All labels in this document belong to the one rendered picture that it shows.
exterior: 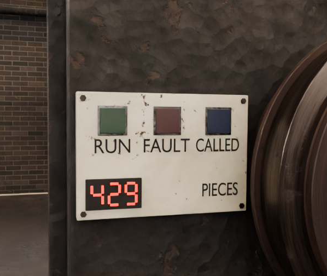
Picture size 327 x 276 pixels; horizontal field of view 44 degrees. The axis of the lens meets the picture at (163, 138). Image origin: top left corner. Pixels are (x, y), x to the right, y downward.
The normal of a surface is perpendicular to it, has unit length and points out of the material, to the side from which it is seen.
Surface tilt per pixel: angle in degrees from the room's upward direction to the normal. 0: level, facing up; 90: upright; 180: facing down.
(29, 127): 90
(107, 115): 90
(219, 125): 90
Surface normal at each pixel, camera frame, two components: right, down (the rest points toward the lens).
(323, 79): 0.26, 0.05
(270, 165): -0.95, -0.13
